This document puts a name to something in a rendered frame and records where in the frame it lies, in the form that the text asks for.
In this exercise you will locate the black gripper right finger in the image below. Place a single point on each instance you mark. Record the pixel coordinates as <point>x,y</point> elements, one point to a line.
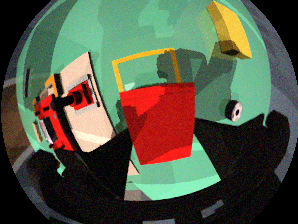
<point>223,143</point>

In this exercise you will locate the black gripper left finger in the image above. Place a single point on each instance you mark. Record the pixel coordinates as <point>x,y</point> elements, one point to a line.
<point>108,164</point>

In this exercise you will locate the yellow rectangular block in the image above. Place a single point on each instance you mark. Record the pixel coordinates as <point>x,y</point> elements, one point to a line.
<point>233,39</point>

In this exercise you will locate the small black toy tyre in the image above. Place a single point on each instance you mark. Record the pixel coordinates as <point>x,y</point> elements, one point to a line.
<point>233,110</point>

